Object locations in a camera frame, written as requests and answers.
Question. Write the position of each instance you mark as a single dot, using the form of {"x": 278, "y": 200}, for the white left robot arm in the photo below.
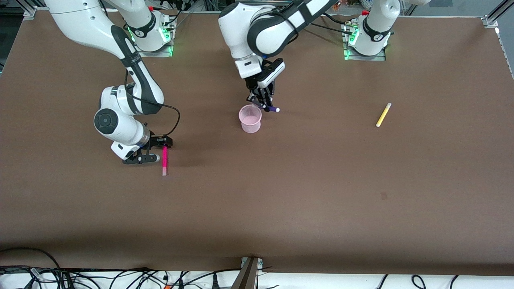
{"x": 265, "y": 28}

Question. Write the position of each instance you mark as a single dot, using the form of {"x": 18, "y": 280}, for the pink plastic cup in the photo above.
{"x": 250, "y": 119}

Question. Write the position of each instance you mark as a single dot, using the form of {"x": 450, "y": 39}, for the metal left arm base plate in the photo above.
{"x": 363, "y": 58}

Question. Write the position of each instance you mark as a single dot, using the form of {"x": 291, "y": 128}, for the yellow highlighter pen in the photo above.
{"x": 383, "y": 114}

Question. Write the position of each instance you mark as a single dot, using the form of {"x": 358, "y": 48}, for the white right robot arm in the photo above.
{"x": 120, "y": 104}

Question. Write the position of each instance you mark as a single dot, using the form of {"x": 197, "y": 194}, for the pink highlighter pen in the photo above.
{"x": 164, "y": 162}

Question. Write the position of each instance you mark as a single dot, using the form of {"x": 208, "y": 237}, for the purple marker pen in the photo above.
{"x": 273, "y": 108}

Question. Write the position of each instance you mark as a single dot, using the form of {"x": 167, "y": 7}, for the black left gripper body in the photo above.
{"x": 251, "y": 85}

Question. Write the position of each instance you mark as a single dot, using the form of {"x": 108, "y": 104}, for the aluminium table frame corner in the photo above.
{"x": 31, "y": 12}
{"x": 498, "y": 14}

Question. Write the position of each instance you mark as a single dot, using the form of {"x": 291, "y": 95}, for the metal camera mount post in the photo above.
{"x": 247, "y": 275}

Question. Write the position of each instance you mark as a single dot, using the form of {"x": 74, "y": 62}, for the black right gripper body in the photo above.
{"x": 158, "y": 141}

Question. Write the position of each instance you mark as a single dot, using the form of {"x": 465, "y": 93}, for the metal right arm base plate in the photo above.
{"x": 160, "y": 52}

